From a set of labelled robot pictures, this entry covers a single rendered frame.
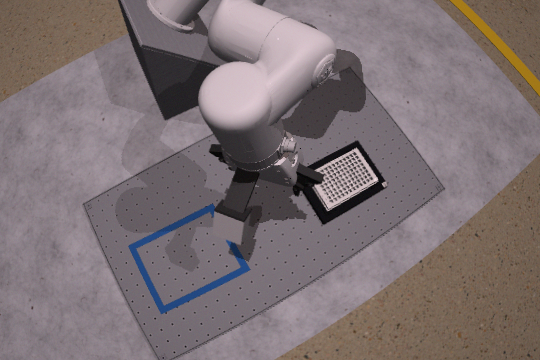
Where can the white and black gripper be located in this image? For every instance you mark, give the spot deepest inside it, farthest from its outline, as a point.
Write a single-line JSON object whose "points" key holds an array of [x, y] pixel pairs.
{"points": [[285, 171]]}

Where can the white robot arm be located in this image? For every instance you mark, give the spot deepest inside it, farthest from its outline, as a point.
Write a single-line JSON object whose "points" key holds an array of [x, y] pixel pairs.
{"points": [[242, 103]]}

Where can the blue tape outline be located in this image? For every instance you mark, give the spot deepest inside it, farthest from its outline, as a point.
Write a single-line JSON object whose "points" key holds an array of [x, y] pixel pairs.
{"points": [[244, 267]]}

